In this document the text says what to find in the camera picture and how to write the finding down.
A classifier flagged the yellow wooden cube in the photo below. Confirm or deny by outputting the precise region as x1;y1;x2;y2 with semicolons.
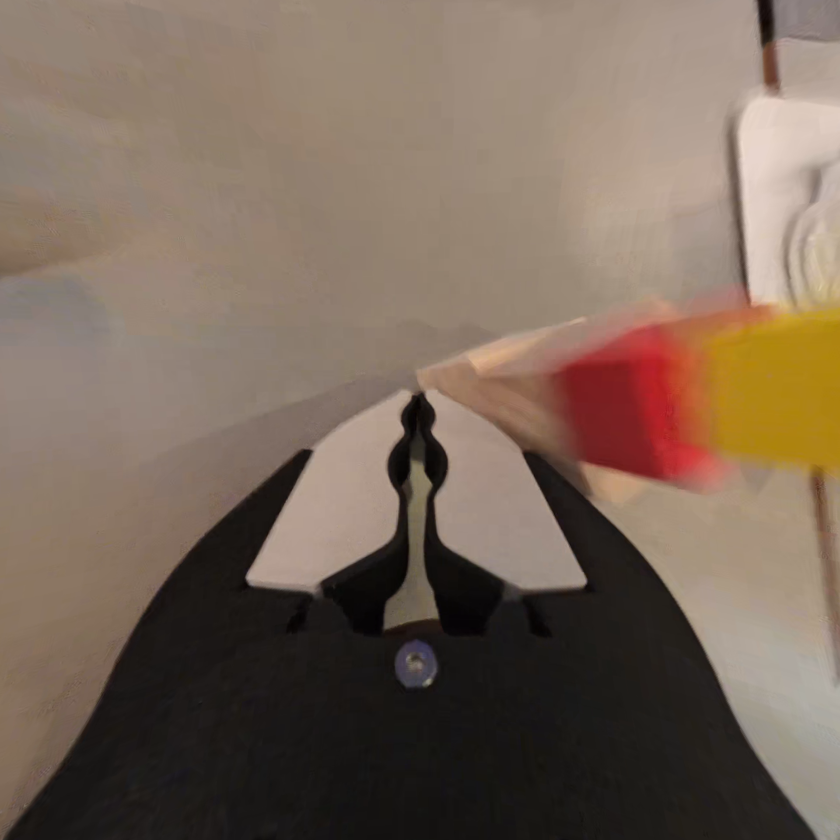
696;309;840;473

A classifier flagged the red wooden cube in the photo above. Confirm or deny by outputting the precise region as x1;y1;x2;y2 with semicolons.
552;322;723;487

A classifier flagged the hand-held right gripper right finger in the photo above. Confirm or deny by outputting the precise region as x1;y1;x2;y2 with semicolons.
418;389;589;631

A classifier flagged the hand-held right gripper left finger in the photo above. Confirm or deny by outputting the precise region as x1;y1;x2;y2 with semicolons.
246;389;421;631

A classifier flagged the medium wooden cube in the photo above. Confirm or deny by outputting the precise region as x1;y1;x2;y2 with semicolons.
416;305;683;460

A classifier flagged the white folding stand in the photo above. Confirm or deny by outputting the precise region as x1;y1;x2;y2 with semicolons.
733;90;840;316

